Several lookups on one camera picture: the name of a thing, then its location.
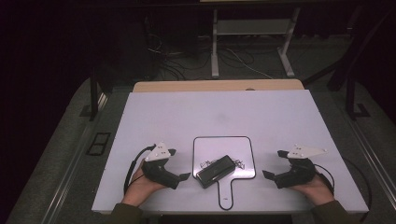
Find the black whiteboard eraser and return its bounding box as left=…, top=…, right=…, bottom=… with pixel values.
left=195, top=154, right=237, bottom=189

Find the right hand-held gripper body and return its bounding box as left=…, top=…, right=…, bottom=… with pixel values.
left=274, top=143, right=329, bottom=189

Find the person's right hand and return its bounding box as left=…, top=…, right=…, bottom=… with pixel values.
left=288, top=174, right=336, bottom=207

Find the white floor cable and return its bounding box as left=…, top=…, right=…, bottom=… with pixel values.
left=223, top=46, right=276, bottom=80

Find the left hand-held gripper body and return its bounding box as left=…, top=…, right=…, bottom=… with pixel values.
left=141, top=141, right=181, bottom=190

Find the person's left hand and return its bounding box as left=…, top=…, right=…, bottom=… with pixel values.
left=120, top=159, right=167, bottom=208

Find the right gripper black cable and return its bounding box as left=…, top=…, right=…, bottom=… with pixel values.
left=313, top=162, right=336, bottom=191

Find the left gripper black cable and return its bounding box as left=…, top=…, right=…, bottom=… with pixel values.
left=122, top=143, right=157, bottom=196

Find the wooden table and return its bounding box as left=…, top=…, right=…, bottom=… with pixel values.
left=133, top=78, right=305, bottom=93

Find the black floor socket frame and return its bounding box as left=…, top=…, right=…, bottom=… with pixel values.
left=85, top=132, right=112, bottom=157

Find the thin black cable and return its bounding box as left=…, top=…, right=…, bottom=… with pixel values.
left=341, top=157, right=374, bottom=222

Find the white metal stand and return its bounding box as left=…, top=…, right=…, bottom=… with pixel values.
left=210, top=7, right=302, bottom=79

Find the small white handled whiteboard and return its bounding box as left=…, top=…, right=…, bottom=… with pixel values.
left=191, top=135, right=257, bottom=212

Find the black metal stand post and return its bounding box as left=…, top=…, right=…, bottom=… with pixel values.
left=345, top=77, right=372, bottom=121
left=89, top=68, right=108, bottom=122

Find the bundle of black floor cables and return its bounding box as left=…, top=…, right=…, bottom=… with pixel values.
left=145, top=31, right=216, bottom=82

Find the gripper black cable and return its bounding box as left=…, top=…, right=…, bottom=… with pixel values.
left=122, top=143, right=157, bottom=196
left=313, top=162, right=336, bottom=191

